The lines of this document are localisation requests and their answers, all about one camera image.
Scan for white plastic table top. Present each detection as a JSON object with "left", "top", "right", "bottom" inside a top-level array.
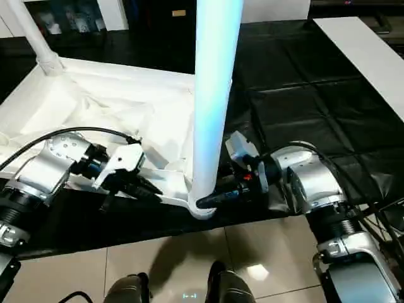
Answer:
[{"left": 0, "top": 58, "right": 234, "bottom": 220}]

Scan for white plastic table leg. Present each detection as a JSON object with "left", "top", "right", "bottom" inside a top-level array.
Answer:
[
  {"left": 6, "top": 0, "right": 64, "bottom": 75},
  {"left": 188, "top": 0, "right": 244, "bottom": 213}
]

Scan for dark right robot foot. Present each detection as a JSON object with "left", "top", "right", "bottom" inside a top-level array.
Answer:
[{"left": 207, "top": 261, "right": 254, "bottom": 303}]

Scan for dark robot foot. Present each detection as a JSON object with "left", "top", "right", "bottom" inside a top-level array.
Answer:
[
  {"left": 103, "top": 273, "right": 151, "bottom": 303},
  {"left": 207, "top": 261, "right": 254, "bottom": 303}
]

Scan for dark left robot foot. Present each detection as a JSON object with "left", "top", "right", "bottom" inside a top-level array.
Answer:
[{"left": 103, "top": 273, "right": 151, "bottom": 303}]

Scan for black work mat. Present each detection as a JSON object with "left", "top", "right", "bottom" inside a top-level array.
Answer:
[{"left": 0, "top": 19, "right": 404, "bottom": 259}]

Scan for black cabinet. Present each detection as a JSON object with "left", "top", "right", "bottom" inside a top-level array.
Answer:
[{"left": 126, "top": 0, "right": 199, "bottom": 39}]

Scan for white flat sheet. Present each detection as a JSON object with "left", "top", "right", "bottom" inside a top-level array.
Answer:
[{"left": 314, "top": 17, "right": 404, "bottom": 121}]

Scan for small bottles on shelf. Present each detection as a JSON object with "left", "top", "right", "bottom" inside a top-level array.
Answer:
[{"left": 35, "top": 3, "right": 105, "bottom": 33}]

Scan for white cabinet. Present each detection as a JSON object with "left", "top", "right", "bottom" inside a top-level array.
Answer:
[{"left": 0, "top": 0, "right": 130, "bottom": 35}]

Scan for white plastic bag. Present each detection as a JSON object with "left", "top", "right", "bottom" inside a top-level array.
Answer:
[{"left": 243, "top": 0, "right": 311, "bottom": 24}]

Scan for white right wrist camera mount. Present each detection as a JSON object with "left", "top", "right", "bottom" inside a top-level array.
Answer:
[{"left": 225, "top": 131, "right": 261, "bottom": 166}]

